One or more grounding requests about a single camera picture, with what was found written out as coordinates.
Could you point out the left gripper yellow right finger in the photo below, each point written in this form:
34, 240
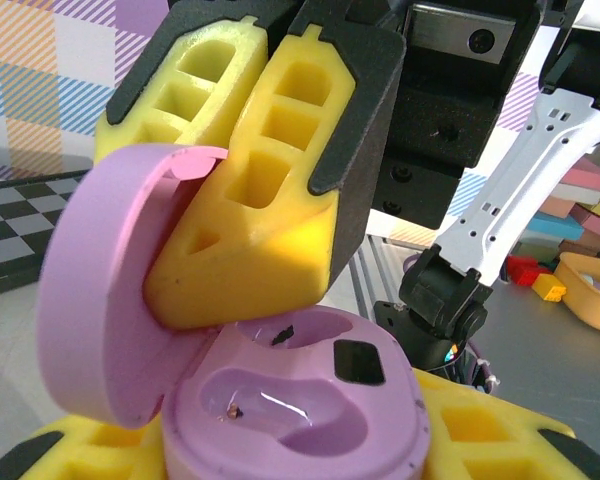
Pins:
480, 440

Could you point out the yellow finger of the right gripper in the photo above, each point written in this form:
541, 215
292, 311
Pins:
245, 55
280, 250

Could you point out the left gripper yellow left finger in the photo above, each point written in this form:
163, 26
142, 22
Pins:
105, 455

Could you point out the purple earbud charging case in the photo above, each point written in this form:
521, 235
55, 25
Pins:
105, 300

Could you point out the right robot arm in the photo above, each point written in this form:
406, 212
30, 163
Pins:
530, 175

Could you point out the blue block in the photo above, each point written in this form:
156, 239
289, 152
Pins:
555, 227

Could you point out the pink block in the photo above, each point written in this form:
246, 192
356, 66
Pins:
587, 175

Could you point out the yellow toy brick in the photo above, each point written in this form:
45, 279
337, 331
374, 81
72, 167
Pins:
547, 287

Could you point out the red toy brick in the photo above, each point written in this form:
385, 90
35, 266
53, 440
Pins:
522, 270

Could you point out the black grey checkerboard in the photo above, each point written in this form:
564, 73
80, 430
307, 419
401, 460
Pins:
10, 240

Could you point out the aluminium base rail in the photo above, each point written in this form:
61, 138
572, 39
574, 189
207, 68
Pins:
380, 270

